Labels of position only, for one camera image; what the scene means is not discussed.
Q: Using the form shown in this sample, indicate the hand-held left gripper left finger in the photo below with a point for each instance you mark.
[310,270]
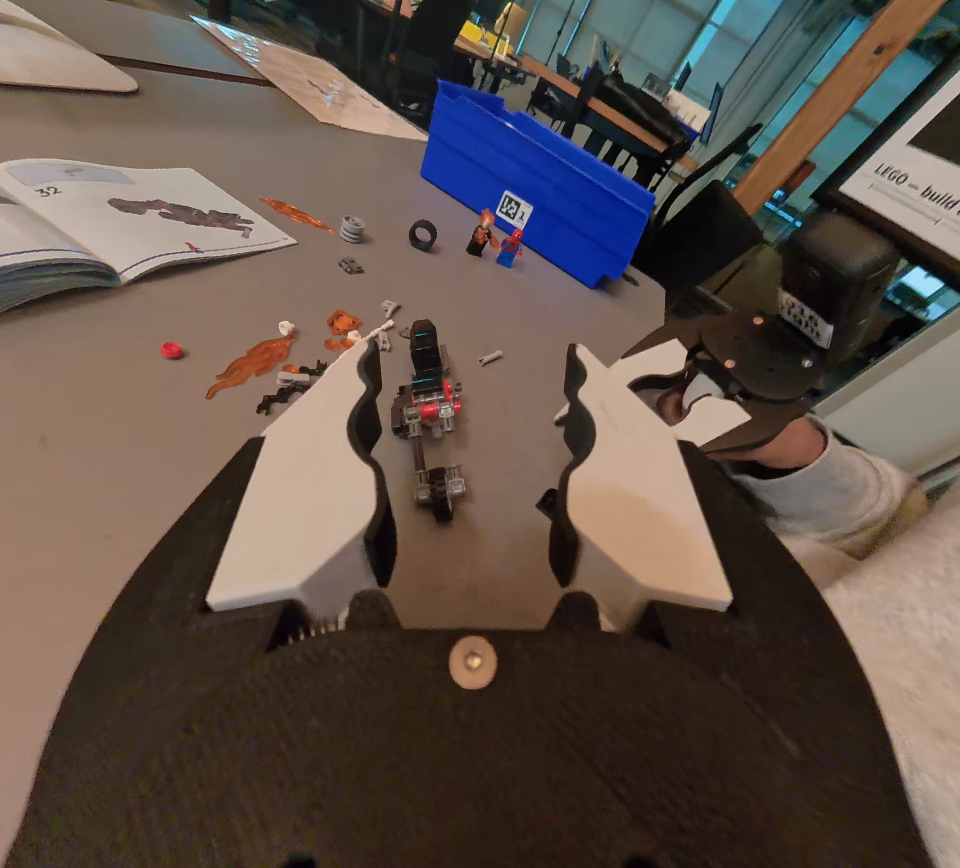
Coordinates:
[300,508]

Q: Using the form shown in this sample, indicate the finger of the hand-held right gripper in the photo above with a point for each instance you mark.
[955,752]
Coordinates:
[664,362]
[712,414]

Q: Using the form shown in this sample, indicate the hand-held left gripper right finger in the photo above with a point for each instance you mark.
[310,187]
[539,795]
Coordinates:
[645,515]

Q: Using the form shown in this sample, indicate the black red lego motorcycle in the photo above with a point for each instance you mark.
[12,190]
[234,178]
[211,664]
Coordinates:
[427,403]

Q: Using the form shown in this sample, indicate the person's right forearm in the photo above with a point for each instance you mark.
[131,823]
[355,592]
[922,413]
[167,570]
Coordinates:
[847,493]

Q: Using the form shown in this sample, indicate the black lego clip piece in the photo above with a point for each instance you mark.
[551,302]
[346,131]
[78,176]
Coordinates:
[311,368]
[281,399]

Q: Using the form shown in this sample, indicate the light grey lego pin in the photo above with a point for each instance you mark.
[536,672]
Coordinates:
[491,358]

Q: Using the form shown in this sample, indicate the orange faceted lego piece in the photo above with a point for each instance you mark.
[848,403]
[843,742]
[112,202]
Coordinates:
[343,323]

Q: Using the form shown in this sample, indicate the red round lego stud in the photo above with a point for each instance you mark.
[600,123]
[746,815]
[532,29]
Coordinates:
[172,350]

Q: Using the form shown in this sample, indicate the dark grey lego plate piece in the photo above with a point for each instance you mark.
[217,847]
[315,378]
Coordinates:
[350,266]

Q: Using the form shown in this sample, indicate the black lego tyre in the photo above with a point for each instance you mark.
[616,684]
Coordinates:
[414,238]

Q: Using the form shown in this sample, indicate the grey lego wheel hub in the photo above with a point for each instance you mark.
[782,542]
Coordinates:
[352,229]

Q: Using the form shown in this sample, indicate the person's right hand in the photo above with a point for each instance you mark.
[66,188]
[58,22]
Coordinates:
[787,444]

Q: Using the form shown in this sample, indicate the light grey small connector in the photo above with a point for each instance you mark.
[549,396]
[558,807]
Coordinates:
[292,379]

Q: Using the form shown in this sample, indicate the large orange flame piece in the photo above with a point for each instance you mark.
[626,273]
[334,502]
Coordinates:
[255,362]

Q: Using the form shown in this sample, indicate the red blue minifigure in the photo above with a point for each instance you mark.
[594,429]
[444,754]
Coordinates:
[510,253]

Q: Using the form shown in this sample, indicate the framed black white marker sign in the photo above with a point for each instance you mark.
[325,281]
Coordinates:
[900,208]

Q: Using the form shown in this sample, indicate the flame head minifigure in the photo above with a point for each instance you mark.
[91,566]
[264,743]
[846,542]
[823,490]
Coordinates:
[480,238]

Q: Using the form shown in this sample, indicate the blue plastic bin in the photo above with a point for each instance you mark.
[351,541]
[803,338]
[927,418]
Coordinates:
[525,170]

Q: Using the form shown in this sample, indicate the thin orange flame piece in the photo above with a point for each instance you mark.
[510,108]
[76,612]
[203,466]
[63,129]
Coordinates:
[296,214]

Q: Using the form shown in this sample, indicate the open instruction booklet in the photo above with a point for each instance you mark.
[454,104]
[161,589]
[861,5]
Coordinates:
[150,208]

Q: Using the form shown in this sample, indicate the yellow storage bins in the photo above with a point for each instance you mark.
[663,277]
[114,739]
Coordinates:
[480,32]

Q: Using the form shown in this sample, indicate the clear plastic cup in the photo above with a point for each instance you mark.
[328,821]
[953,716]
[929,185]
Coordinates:
[335,94]

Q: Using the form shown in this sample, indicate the printed paper sheet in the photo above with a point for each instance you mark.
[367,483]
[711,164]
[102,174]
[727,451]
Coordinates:
[300,73]

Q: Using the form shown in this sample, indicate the white rounded stand base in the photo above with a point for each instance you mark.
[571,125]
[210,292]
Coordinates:
[60,58]

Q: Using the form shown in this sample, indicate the light grey bracket piece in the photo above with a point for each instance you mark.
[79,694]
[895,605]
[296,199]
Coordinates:
[390,308]

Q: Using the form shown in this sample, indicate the wooden post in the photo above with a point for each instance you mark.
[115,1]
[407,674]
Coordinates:
[840,80]

